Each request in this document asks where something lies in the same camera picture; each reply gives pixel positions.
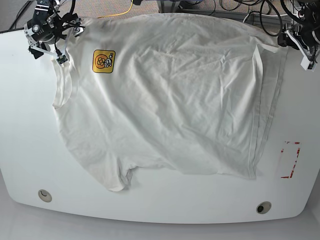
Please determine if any yellow cable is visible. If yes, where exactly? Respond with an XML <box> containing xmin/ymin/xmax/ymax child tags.
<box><xmin>97</xmin><ymin>0</ymin><xmax>133</xmax><ymax>19</ymax></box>

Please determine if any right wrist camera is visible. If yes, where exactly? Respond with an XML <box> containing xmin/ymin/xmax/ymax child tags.
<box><xmin>56</xmin><ymin>55</ymin><xmax>68</xmax><ymax>65</ymax></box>

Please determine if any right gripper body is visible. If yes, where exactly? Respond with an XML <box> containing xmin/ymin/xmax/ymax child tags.
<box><xmin>24</xmin><ymin>4</ymin><xmax>85</xmax><ymax>54</ymax></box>

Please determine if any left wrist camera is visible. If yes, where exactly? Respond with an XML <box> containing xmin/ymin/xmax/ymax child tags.
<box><xmin>300</xmin><ymin>56</ymin><xmax>317</xmax><ymax>72</ymax></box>

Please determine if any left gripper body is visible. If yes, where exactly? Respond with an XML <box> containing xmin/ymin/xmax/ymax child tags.
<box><xmin>277</xmin><ymin>14</ymin><xmax>320</xmax><ymax>54</ymax></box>

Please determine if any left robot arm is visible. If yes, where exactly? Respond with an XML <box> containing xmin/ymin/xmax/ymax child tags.
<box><xmin>280</xmin><ymin>0</ymin><xmax>320</xmax><ymax>56</ymax></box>

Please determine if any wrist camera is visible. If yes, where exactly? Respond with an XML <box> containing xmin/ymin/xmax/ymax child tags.
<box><xmin>300</xmin><ymin>56</ymin><xmax>317</xmax><ymax>72</ymax></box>
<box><xmin>56</xmin><ymin>55</ymin><xmax>68</xmax><ymax>65</ymax></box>

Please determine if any right table grommet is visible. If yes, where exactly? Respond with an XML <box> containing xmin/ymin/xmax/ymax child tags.
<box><xmin>256</xmin><ymin>201</ymin><xmax>272</xmax><ymax>215</ymax></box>

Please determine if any left table grommet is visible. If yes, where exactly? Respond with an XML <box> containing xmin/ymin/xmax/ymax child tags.
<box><xmin>38</xmin><ymin>189</ymin><xmax>52</xmax><ymax>203</ymax></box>

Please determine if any table grommet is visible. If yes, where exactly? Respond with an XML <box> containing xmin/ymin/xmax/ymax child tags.
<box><xmin>256</xmin><ymin>201</ymin><xmax>272</xmax><ymax>215</ymax></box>
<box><xmin>38</xmin><ymin>189</ymin><xmax>52</xmax><ymax>203</ymax></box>

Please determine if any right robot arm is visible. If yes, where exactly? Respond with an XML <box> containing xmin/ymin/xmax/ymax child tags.
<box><xmin>24</xmin><ymin>0</ymin><xmax>85</xmax><ymax>65</ymax></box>

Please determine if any red tape rectangle marking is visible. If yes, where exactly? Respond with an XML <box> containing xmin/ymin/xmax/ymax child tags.
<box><xmin>277</xmin><ymin>141</ymin><xmax>301</xmax><ymax>179</ymax></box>

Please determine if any aluminium table frame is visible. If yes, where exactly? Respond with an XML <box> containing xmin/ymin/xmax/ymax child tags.
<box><xmin>156</xmin><ymin>0</ymin><xmax>190</xmax><ymax>13</ymax></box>

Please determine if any white printed t-shirt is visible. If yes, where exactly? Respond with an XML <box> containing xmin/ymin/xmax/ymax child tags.
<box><xmin>52</xmin><ymin>13</ymin><xmax>288</xmax><ymax>192</ymax></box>

